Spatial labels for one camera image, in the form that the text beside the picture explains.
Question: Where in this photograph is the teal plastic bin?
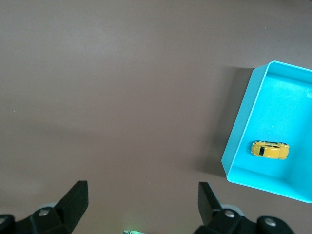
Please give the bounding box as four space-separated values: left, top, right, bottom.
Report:
221 60 312 204

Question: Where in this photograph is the yellow toy beetle car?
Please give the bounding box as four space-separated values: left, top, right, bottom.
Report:
250 140 291 161

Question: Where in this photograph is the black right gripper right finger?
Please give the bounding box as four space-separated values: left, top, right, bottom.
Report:
194 181 294 234

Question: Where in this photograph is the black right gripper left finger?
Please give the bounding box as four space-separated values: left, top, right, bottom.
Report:
0 180 89 234

